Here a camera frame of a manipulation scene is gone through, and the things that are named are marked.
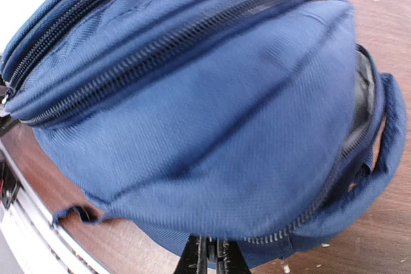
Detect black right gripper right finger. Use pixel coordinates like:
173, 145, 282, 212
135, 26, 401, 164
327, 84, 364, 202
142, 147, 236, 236
216, 240, 250, 274

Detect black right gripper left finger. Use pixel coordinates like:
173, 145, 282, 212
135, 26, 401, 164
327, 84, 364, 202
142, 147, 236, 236
173, 235, 207, 274

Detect navy blue student backpack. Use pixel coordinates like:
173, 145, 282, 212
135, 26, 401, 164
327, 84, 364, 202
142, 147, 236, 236
1, 0, 407, 269

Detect aluminium front rail frame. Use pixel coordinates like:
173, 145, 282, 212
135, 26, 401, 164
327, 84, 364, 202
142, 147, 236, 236
1, 144, 109, 274

